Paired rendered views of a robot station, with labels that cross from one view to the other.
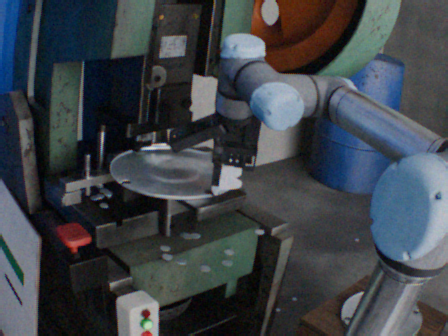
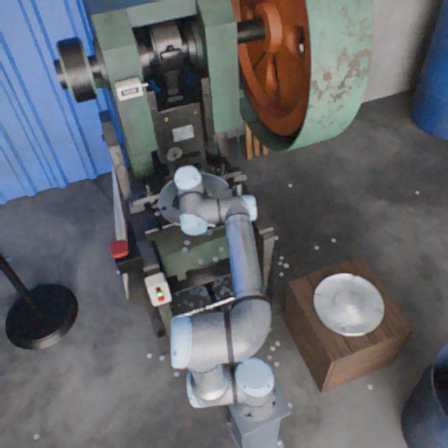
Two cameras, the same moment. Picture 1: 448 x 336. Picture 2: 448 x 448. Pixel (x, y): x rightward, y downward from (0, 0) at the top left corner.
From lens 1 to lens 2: 90 cm
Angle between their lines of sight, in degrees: 36
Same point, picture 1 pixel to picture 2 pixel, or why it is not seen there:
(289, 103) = (193, 228)
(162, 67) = (178, 147)
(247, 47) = (182, 184)
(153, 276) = (177, 258)
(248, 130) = not seen: hidden behind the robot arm
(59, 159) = (141, 172)
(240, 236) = not seen: hidden behind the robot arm
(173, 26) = (179, 121)
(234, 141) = not seen: hidden behind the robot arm
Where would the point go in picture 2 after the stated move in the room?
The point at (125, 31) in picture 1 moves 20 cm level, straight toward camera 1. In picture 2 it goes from (136, 141) to (111, 183)
